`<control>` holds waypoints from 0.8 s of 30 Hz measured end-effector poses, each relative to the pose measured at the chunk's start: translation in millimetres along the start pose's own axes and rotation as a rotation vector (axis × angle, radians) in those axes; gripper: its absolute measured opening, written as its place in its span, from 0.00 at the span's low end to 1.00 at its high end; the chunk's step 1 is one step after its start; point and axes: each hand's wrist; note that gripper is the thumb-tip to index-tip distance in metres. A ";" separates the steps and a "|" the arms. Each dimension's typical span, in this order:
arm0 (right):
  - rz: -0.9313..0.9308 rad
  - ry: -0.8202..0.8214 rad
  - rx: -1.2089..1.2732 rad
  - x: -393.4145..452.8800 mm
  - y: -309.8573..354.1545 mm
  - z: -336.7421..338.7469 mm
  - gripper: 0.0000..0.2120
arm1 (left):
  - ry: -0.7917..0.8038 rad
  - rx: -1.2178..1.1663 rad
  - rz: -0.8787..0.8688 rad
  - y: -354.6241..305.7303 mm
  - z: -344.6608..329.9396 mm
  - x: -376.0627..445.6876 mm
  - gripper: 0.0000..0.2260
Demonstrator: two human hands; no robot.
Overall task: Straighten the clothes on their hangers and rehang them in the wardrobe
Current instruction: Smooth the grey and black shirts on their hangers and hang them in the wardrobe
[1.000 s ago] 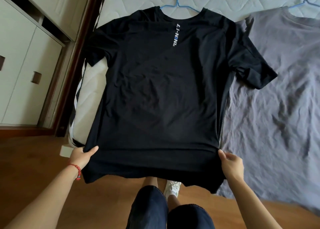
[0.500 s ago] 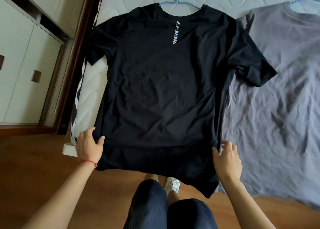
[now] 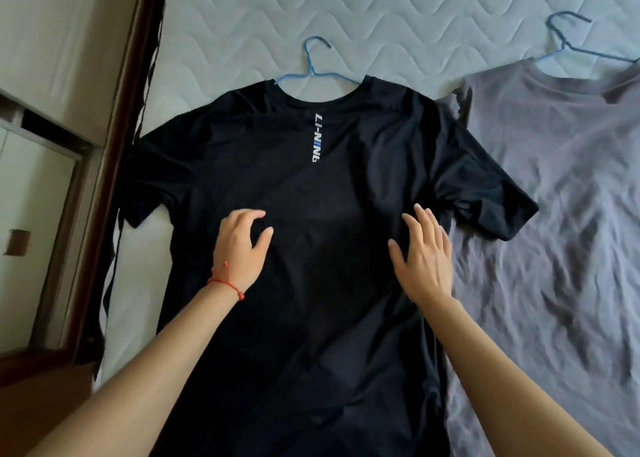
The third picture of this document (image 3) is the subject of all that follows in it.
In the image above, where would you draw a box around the person's right hand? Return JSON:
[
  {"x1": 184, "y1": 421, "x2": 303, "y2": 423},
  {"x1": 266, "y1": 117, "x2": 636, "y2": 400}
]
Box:
[{"x1": 387, "y1": 203, "x2": 455, "y2": 308}]

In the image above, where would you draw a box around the person's left hand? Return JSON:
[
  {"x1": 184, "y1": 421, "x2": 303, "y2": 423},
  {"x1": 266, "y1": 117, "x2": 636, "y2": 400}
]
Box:
[{"x1": 212, "y1": 209, "x2": 275, "y2": 295}]

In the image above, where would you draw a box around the black Li-Ning t-shirt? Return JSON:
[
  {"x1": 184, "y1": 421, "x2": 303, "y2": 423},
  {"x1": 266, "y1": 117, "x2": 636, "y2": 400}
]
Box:
[{"x1": 117, "y1": 75, "x2": 540, "y2": 457}]

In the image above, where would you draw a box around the grey t-shirt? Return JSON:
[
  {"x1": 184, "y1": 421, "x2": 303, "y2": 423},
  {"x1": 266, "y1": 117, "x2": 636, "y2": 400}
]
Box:
[{"x1": 435, "y1": 57, "x2": 640, "y2": 457}]

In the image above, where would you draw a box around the blue wire hanger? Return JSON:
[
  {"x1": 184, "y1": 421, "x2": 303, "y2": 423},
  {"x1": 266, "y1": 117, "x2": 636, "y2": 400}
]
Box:
[
  {"x1": 535, "y1": 11, "x2": 639, "y2": 65},
  {"x1": 275, "y1": 35, "x2": 362, "y2": 88}
]

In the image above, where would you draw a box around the white and brown wardrobe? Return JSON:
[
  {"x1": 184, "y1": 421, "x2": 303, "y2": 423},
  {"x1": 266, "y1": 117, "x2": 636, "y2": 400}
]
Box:
[{"x1": 0, "y1": 0, "x2": 171, "y2": 388}]

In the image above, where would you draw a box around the white wardrobe sliding door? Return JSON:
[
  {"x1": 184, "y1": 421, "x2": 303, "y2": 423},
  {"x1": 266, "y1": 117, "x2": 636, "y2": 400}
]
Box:
[{"x1": 0, "y1": 0, "x2": 149, "y2": 148}]

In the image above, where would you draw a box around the person's right forearm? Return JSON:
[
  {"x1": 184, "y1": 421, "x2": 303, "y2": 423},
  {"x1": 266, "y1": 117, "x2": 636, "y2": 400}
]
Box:
[{"x1": 422, "y1": 294, "x2": 613, "y2": 457}]

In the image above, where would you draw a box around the person's left forearm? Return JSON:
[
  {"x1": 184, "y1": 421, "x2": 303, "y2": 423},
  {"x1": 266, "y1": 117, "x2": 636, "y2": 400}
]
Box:
[{"x1": 27, "y1": 281, "x2": 241, "y2": 457}]

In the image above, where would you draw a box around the white wardrobe drawer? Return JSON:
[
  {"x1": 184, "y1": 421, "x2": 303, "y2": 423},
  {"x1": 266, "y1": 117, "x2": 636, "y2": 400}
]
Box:
[{"x1": 0, "y1": 131, "x2": 79, "y2": 355}]

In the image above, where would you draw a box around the white quilted mattress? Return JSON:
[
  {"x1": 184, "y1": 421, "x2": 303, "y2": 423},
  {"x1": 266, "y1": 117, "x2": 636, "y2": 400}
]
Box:
[{"x1": 92, "y1": 0, "x2": 640, "y2": 392}]

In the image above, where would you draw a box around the red bead bracelet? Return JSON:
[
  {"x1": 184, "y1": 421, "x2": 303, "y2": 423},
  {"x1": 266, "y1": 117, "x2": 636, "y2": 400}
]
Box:
[{"x1": 207, "y1": 260, "x2": 246, "y2": 302}]

